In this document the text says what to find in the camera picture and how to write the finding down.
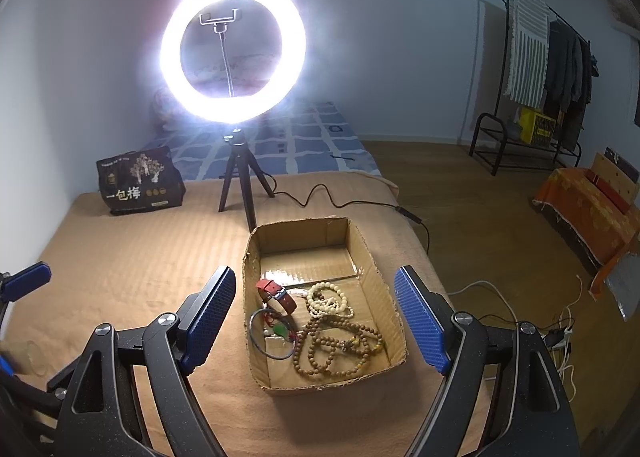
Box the phone holder clamp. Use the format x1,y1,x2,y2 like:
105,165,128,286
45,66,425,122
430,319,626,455
199,8,245,98

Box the orange covered side table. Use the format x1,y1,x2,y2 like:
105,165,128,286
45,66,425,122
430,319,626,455
532,167,640,300

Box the clear glass bangle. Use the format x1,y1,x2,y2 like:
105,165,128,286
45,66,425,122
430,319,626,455
26,341,51,374

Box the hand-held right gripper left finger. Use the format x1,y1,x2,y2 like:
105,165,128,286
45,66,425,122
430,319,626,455
59,265,237,457

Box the white cables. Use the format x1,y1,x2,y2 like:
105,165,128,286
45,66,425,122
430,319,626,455
445,274,583,398

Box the silver foil bag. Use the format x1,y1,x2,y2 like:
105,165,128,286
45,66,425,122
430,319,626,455
604,252,640,323

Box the blue patterned bedsheet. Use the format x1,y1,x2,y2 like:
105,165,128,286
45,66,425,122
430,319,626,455
142,99,383,182

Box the black printed snack bag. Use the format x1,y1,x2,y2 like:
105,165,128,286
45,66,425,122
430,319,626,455
96,146,187,216

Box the cardboard box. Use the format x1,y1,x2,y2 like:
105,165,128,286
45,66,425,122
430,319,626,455
242,217,408,392

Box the white ring light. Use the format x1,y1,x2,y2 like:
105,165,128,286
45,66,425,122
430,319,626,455
160,0,307,120

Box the red flat box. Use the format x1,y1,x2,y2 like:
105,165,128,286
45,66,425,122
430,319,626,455
587,172,631,212

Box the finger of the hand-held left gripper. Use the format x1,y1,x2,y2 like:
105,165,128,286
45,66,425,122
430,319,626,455
0,352,68,457
0,261,52,308

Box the black tripod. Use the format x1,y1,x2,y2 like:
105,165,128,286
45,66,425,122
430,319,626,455
217,129,277,234

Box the red bracelet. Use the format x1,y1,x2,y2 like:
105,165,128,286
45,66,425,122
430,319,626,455
255,278,298,317

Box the blue cord bracelet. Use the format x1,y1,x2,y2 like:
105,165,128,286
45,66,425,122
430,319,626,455
249,308,301,360

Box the brown wooden bead necklace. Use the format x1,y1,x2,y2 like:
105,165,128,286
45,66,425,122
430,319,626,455
292,314,386,378

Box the white power strip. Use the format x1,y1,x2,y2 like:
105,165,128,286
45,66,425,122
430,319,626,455
542,327,576,345

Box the black power cable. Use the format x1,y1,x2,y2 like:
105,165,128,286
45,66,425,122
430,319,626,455
272,184,431,253

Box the dark hanging clothes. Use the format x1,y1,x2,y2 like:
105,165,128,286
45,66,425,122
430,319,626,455
542,19,598,152

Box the red string jade pendant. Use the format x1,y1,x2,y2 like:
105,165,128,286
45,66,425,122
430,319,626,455
262,312,296,340

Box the yellow plastic crate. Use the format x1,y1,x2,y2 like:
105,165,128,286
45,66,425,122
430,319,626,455
517,107,557,145

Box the striped towel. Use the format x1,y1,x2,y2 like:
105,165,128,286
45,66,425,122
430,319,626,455
505,0,551,110

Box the black metal clothes rack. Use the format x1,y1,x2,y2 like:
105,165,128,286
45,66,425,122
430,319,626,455
469,0,598,175

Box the cream bead bracelet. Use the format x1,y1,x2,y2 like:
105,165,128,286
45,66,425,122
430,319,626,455
305,282,355,320

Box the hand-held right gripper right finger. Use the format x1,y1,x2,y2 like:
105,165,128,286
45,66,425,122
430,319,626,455
393,265,583,457

